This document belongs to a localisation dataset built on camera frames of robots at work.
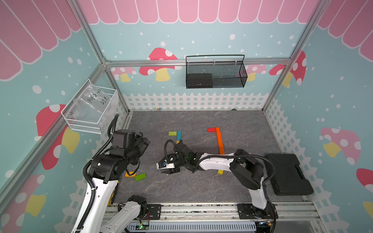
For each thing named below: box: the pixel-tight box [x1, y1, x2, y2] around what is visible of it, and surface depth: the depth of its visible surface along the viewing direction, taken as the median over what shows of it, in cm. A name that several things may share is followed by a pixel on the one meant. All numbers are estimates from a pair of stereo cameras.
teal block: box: [176, 130, 182, 142], surface depth 105 cm
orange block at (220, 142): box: [216, 132, 225, 153], surface depth 104 cm
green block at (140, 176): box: [135, 172, 147, 182], surface depth 87 cm
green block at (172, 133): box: [168, 131, 178, 136], surface depth 108 cm
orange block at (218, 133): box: [215, 127, 222, 141], surface depth 108 cm
